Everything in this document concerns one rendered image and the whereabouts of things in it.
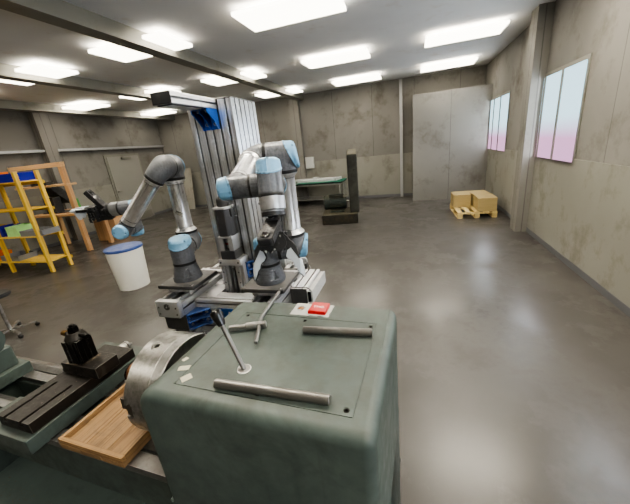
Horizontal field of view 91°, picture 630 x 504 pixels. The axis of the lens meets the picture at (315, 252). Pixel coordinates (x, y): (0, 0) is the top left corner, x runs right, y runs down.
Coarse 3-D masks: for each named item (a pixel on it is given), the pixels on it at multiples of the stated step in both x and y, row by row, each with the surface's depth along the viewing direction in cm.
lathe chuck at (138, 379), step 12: (156, 336) 102; (168, 336) 101; (180, 336) 100; (144, 348) 97; (144, 360) 93; (156, 360) 92; (132, 372) 92; (144, 372) 91; (132, 384) 90; (144, 384) 89; (132, 396) 90; (132, 408) 90; (132, 420) 92; (144, 420) 90
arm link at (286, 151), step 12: (264, 144) 130; (276, 144) 130; (288, 144) 129; (264, 156) 129; (276, 156) 129; (288, 156) 129; (288, 168) 132; (288, 180) 135; (288, 192) 137; (288, 204) 138; (288, 216) 141; (288, 228) 143; (300, 228) 146; (300, 240) 145; (300, 252) 145
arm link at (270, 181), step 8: (256, 160) 89; (264, 160) 87; (272, 160) 87; (256, 168) 89; (264, 168) 87; (272, 168) 87; (280, 168) 89; (256, 176) 90; (264, 176) 87; (272, 176) 87; (280, 176) 89; (264, 184) 88; (272, 184) 88; (280, 184) 89; (264, 192) 88; (272, 192) 88; (280, 192) 89
